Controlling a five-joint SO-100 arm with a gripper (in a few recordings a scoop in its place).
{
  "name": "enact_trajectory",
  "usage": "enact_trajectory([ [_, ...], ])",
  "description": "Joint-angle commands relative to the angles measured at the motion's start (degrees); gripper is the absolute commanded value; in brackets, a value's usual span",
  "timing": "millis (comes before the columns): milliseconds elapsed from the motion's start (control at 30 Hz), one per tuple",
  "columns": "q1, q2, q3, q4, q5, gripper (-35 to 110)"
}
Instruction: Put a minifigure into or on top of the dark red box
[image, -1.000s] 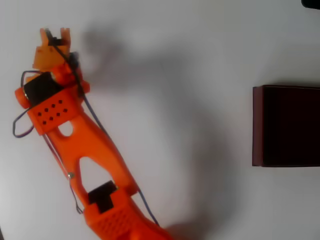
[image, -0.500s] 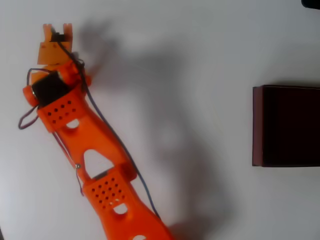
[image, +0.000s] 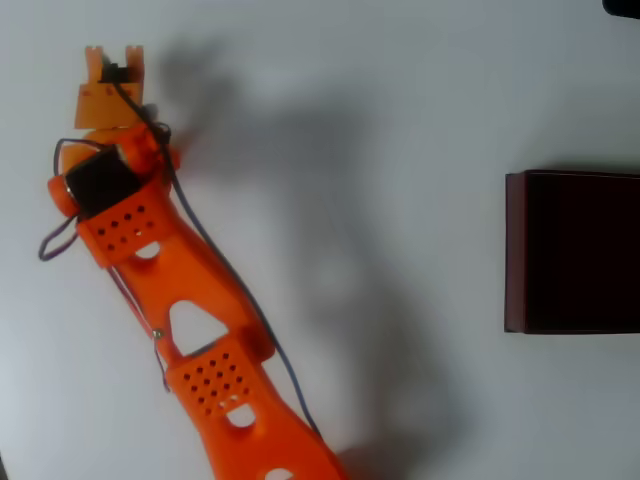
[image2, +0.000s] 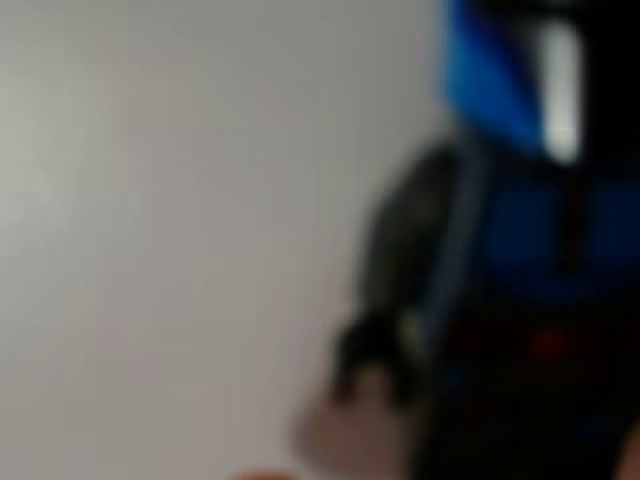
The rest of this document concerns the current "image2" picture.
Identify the blue toy minifigure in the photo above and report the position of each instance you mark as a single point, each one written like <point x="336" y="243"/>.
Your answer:
<point x="500" y="225"/>

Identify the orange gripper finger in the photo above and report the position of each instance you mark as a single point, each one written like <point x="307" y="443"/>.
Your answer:
<point x="262" y="475"/>

